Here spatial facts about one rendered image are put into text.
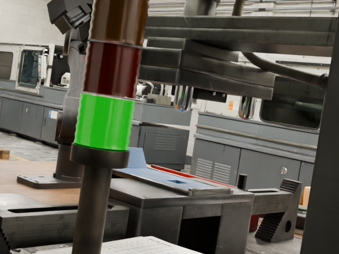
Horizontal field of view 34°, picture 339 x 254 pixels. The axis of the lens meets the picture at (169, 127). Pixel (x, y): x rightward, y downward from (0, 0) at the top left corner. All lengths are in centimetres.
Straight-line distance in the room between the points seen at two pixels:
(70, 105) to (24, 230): 57
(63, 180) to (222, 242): 44
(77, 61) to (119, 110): 79
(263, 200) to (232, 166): 559
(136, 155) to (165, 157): 717
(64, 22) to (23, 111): 921
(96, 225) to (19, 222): 12
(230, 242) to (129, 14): 40
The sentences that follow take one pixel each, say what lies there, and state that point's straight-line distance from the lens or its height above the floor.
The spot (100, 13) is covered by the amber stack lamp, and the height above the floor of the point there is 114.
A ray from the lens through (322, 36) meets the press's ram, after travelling 53.
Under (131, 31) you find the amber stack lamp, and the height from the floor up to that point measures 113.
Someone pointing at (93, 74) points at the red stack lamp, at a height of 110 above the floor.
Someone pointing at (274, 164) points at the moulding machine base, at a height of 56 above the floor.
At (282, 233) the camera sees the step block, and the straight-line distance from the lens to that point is 88.
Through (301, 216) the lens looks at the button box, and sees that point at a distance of 96.
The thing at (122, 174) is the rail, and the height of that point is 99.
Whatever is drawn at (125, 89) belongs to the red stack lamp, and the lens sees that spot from 37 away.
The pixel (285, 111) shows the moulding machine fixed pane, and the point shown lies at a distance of 605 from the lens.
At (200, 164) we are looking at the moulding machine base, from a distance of 672.
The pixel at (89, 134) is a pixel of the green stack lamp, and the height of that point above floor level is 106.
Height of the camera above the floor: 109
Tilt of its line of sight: 3 degrees down
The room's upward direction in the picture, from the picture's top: 8 degrees clockwise
